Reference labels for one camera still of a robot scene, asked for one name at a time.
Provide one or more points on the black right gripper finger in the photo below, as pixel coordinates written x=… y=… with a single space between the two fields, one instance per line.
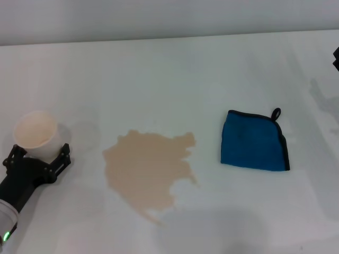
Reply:
x=337 y=56

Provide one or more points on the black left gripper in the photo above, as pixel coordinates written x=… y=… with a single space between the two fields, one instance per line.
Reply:
x=23 y=180

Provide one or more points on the white paper cup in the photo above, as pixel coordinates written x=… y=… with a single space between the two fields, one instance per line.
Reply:
x=34 y=131

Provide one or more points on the blue rag with black trim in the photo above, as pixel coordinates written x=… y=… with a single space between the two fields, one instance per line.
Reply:
x=251 y=143

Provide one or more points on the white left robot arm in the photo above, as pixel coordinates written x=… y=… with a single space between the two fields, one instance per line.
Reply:
x=8 y=222

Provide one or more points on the brown water stain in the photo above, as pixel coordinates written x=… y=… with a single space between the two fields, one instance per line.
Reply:
x=143 y=169

